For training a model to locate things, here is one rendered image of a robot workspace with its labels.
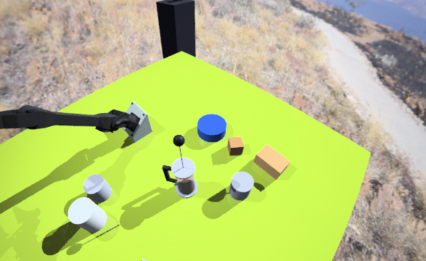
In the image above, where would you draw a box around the tan rectangular block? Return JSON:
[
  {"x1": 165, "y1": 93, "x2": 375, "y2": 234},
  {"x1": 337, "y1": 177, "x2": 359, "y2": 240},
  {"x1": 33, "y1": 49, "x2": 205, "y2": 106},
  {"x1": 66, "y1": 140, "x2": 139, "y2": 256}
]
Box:
[{"x1": 254, "y1": 145, "x2": 290, "y2": 180}]

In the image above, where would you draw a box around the small tan cube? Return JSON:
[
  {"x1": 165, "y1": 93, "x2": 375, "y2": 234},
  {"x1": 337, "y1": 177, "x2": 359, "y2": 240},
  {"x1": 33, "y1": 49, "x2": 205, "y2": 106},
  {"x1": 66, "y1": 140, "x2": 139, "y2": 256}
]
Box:
[{"x1": 227, "y1": 136, "x2": 244, "y2": 156}]

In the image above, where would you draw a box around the glass french press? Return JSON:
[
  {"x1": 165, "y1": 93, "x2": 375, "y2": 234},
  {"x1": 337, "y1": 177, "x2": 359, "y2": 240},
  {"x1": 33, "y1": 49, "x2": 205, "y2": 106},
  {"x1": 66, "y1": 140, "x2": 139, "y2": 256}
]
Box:
[{"x1": 162, "y1": 135, "x2": 198, "y2": 198}]

